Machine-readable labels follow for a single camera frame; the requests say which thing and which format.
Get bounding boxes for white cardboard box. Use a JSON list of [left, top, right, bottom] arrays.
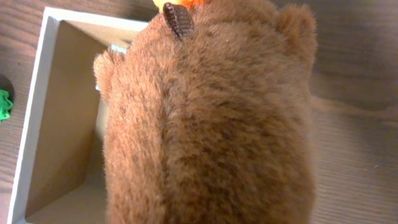
[[7, 7, 146, 224]]

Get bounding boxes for green round toy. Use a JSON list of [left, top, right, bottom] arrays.
[[0, 90, 14, 122]]

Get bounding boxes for brown plush toy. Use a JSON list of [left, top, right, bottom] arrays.
[[93, 0, 317, 224]]

